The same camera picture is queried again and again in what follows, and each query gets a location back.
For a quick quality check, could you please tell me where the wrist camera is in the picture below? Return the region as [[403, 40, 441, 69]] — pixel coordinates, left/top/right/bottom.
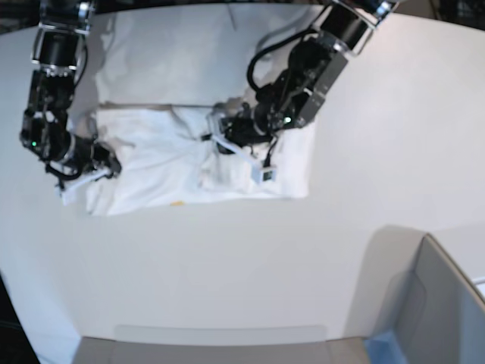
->
[[251, 165, 277, 184], [56, 184, 80, 206]]

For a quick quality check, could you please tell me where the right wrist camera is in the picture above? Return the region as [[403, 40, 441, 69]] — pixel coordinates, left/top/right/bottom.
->
[[56, 184, 80, 206]]

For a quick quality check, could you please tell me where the white printed t-shirt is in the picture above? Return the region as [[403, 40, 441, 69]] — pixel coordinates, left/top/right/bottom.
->
[[86, 105, 316, 216]]

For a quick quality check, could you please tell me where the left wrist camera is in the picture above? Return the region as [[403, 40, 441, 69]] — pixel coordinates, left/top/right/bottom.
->
[[251, 165, 277, 184]]

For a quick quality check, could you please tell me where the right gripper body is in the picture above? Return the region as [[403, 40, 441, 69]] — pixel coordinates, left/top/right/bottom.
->
[[45, 136, 122, 190]]

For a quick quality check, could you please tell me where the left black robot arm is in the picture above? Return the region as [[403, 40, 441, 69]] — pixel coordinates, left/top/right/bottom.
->
[[202, 1, 399, 168]]

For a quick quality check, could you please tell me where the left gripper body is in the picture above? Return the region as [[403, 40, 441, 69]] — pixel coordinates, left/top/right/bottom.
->
[[208, 99, 280, 168]]

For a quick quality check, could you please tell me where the grey cardboard box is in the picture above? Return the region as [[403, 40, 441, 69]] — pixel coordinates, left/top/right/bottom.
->
[[74, 229, 484, 363]]

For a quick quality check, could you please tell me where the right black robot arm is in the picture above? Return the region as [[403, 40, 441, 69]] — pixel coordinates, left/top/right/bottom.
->
[[20, 1, 122, 190]]

